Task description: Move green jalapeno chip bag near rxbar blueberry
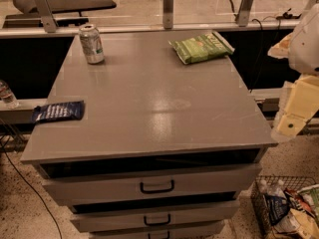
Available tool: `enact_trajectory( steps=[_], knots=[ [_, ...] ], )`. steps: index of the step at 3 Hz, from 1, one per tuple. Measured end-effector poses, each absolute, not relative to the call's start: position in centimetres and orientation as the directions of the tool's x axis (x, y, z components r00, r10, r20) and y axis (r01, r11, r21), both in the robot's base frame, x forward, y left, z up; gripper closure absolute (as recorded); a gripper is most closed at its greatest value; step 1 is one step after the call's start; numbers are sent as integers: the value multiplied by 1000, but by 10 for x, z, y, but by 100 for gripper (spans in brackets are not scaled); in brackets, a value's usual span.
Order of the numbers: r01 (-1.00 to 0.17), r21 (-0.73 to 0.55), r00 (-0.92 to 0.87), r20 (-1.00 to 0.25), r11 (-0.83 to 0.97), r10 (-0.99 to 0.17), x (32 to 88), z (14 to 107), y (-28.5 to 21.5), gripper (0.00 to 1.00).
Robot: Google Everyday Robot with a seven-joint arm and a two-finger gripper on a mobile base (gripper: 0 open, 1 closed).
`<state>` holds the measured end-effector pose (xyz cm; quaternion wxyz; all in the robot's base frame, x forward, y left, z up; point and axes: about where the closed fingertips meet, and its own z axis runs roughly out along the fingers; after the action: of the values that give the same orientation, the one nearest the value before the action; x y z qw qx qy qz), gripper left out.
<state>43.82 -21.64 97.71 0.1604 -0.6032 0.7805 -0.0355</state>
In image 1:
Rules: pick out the blue rxbar blueberry bar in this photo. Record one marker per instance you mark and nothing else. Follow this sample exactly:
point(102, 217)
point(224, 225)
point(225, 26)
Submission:
point(58, 112)

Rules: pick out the middle grey drawer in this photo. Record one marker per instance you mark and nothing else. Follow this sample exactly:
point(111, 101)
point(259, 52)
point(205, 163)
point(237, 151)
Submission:
point(155, 217)

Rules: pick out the bottom grey drawer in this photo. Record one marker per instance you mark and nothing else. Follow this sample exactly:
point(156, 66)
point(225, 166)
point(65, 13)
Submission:
point(173, 232)

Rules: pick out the middle metal bracket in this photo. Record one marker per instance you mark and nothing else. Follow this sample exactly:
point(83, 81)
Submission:
point(167, 14)

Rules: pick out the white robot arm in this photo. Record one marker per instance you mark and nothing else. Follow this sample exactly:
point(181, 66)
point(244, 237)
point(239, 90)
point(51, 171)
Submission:
point(301, 47)

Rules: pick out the wire basket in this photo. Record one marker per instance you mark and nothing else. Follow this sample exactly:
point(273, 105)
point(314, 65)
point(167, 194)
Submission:
point(259, 203)

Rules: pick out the grey drawer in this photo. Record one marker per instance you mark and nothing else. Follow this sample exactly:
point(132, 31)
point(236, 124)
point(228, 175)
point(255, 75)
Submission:
point(152, 184)
point(173, 232)
point(155, 217)

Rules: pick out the green jalapeno chip bag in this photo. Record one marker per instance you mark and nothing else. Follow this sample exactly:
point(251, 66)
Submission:
point(202, 48)

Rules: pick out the clear plastic water bottle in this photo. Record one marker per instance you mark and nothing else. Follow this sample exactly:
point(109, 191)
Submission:
point(7, 96)

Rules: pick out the metal bracket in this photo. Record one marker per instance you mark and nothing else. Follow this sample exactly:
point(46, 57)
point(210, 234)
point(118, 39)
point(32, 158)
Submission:
point(167, 14)
point(48, 21)
point(243, 14)

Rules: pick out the blue snack bag in basket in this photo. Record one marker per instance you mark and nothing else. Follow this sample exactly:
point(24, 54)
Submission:
point(278, 208)

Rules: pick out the grey drawer cabinet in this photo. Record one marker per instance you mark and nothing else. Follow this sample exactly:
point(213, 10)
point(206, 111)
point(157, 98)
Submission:
point(146, 111)

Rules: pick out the red snack bag in basket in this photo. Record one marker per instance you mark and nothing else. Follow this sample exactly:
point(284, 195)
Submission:
point(297, 202)

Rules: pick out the green white bag in basket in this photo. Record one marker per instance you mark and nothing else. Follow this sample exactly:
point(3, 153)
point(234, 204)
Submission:
point(311, 195)

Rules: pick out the dark office chair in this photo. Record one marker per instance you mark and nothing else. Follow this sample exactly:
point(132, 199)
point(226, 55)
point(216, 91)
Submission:
point(29, 16)

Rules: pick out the right metal bracket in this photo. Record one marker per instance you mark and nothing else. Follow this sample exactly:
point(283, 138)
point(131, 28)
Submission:
point(243, 14)

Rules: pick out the silver green soda can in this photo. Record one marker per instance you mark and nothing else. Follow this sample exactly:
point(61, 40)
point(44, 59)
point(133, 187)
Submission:
point(91, 43)

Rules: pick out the top grey drawer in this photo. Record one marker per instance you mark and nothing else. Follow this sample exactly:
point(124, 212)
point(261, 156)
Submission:
point(152, 184)

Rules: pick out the left metal bracket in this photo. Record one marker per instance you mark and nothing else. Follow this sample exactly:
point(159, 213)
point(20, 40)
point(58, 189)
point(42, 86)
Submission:
point(48, 21)

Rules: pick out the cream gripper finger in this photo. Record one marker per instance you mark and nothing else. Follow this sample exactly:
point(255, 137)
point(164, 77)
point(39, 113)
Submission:
point(298, 103)

